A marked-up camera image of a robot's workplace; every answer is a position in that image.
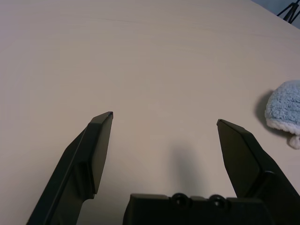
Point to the black tripod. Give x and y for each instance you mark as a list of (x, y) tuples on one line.
[(290, 11)]

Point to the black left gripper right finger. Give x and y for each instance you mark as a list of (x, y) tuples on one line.
[(246, 164)]

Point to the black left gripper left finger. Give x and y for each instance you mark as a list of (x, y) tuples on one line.
[(77, 175)]

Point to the light blue fluffy rag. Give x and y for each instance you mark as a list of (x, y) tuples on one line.
[(286, 105)]

